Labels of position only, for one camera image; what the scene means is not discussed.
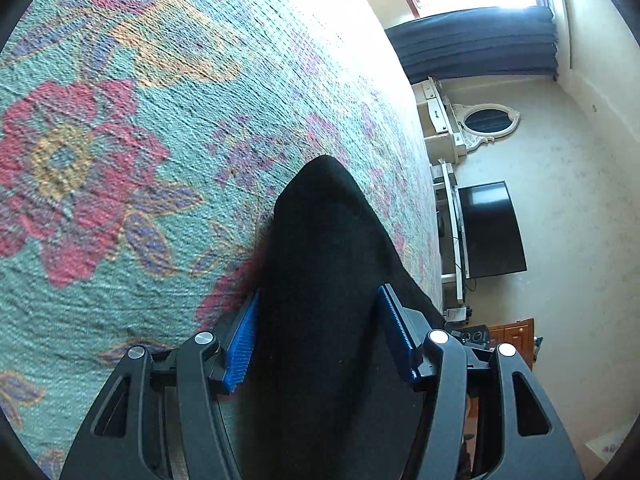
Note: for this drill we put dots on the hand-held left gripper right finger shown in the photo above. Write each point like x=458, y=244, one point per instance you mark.
x=397, y=330

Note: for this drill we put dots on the white television stand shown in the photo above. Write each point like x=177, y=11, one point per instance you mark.
x=452, y=210

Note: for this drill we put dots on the dark blue curtain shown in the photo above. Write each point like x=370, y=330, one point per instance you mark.
x=475, y=45

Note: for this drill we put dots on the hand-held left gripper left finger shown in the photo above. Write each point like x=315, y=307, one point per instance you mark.
x=242, y=345

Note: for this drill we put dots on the black speaker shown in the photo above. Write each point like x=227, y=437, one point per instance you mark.
x=475, y=335

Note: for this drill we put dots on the black studded pants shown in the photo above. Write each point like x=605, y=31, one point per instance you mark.
x=325, y=285

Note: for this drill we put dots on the cream vanity dresser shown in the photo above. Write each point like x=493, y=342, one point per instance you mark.
x=440, y=120

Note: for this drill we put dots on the wooden cabinet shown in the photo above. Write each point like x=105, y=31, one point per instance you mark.
x=515, y=335

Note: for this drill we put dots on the black television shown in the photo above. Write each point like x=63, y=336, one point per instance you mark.
x=492, y=230

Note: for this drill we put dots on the oval vanity mirror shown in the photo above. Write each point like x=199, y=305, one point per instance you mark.
x=487, y=122

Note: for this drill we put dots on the floral bed blanket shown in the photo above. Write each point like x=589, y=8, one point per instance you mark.
x=125, y=160

